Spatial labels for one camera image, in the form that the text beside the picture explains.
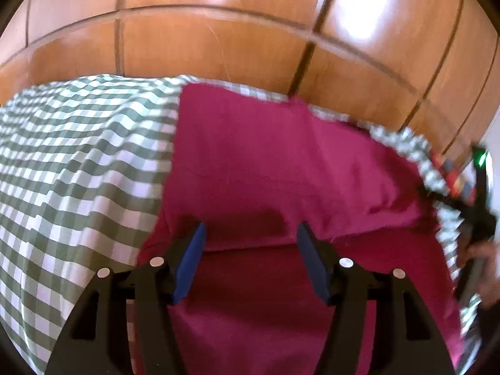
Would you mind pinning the green checked bedsheet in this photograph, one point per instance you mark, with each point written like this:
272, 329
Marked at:
78, 144

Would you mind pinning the wooden panelled wardrobe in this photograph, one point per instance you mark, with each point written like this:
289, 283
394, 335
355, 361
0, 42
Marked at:
195, 39

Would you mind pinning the person's right hand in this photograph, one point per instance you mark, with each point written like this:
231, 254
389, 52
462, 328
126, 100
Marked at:
490, 269

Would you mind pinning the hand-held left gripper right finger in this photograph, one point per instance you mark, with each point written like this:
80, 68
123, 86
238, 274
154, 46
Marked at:
314, 265

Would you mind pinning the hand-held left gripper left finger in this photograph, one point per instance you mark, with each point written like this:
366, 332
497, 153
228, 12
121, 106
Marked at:
189, 265

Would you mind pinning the red fleece garment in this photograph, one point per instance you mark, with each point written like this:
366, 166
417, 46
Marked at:
273, 164

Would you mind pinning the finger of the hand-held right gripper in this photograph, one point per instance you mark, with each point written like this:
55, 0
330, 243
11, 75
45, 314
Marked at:
445, 199

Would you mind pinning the multicoloured plaid pillow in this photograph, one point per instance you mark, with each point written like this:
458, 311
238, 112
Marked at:
455, 174

